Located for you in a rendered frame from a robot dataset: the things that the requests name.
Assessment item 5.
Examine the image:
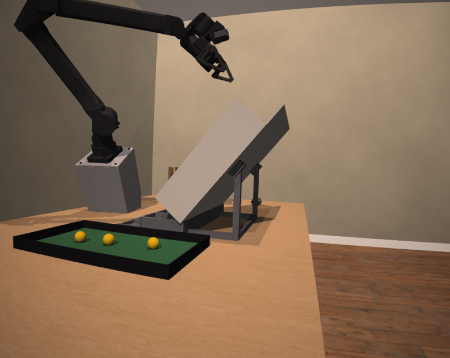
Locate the orange-yellow ball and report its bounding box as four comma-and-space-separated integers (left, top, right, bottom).
75, 231, 86, 242
147, 237, 159, 249
103, 234, 114, 245

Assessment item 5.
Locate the green tray with black rim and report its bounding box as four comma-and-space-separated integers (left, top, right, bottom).
13, 220, 210, 280

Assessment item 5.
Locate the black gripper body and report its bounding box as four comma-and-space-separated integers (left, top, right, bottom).
190, 43, 220, 72

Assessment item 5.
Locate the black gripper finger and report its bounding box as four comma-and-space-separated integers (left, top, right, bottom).
199, 45, 226, 72
211, 61, 234, 82

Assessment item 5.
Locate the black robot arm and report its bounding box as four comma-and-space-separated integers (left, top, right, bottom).
14, 0, 229, 163

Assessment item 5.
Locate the grey slanted panel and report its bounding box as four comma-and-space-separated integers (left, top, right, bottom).
117, 98, 290, 233

